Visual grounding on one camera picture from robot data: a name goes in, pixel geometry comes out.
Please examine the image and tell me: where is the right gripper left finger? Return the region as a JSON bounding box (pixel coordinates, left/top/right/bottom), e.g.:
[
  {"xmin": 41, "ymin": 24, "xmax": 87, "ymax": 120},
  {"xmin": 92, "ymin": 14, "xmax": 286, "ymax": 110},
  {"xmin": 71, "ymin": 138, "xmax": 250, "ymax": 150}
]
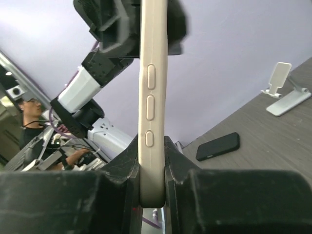
[{"xmin": 0, "ymin": 138, "xmax": 141, "ymax": 234}]

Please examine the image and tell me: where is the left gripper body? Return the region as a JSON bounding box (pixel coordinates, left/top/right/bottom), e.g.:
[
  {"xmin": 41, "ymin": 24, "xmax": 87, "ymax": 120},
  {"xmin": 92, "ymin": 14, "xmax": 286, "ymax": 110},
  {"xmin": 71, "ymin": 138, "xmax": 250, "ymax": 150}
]
[{"xmin": 73, "ymin": 0, "xmax": 188, "ymax": 59}]

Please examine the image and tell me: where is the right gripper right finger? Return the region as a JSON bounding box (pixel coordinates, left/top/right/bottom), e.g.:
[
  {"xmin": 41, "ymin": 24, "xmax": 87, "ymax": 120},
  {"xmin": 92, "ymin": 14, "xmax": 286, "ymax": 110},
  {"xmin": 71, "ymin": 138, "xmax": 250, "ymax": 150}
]
[{"xmin": 164, "ymin": 136, "xmax": 312, "ymax": 234}]

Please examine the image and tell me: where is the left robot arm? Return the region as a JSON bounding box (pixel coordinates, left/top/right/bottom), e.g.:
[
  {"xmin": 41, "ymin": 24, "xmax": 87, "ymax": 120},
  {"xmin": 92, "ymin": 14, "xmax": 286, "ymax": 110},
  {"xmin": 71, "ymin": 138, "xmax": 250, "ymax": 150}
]
[{"xmin": 51, "ymin": 0, "xmax": 187, "ymax": 161}]

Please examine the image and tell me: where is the black phone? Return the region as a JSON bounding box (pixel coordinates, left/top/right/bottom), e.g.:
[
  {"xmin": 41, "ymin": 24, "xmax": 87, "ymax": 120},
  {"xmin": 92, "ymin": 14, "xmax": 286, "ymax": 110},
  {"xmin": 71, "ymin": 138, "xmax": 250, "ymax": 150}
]
[{"xmin": 195, "ymin": 132, "xmax": 240, "ymax": 161}]

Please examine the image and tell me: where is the silver folding phone stand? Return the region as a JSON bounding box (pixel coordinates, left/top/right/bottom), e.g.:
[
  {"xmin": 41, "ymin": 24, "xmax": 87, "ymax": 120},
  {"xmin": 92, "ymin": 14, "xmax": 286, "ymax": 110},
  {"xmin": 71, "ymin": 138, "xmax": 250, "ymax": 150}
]
[{"xmin": 261, "ymin": 62, "xmax": 312, "ymax": 117}]

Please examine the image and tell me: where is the person in black shirt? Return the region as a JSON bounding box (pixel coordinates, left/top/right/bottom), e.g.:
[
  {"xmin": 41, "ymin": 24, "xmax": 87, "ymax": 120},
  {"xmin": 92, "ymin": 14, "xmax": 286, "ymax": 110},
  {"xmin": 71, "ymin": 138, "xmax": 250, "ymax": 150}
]
[{"xmin": 18, "ymin": 97, "xmax": 91, "ymax": 171}]

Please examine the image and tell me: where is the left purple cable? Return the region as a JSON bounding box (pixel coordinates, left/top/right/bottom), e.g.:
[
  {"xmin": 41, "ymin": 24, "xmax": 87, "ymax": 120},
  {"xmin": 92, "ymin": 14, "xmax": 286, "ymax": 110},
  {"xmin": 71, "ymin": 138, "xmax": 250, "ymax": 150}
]
[{"xmin": 48, "ymin": 40, "xmax": 161, "ymax": 230}]

